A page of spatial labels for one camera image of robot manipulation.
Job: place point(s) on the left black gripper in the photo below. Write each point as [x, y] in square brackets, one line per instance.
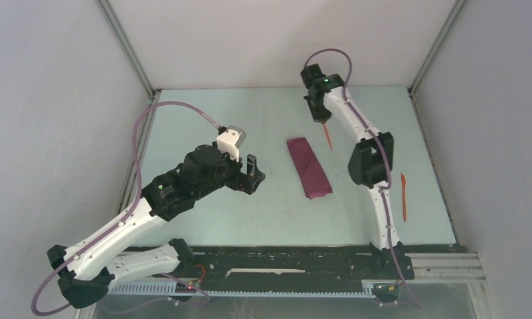
[247, 182]

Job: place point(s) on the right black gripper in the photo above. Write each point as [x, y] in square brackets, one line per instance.
[319, 117]

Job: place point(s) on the small orange object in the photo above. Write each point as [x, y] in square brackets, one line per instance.
[327, 136]

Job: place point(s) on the maroon satin cloth napkin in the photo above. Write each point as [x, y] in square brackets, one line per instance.
[311, 174]

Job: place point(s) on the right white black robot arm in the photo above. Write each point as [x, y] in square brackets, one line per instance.
[371, 161]

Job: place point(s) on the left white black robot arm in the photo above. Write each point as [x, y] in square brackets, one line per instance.
[88, 270]

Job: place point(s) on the orange plastic knife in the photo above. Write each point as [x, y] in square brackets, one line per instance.
[404, 200]

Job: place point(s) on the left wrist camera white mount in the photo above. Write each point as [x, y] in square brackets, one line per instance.
[229, 140]

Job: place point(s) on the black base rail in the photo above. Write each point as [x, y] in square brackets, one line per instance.
[295, 268]

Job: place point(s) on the white cable duct strip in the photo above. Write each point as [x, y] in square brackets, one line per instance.
[170, 288]

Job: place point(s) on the right aluminium corner post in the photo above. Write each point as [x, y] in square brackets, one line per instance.
[436, 46]

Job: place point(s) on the aluminium corner post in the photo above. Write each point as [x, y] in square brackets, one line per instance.
[436, 46]
[113, 21]

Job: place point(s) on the left aluminium corner post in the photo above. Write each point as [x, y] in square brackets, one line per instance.
[113, 21]

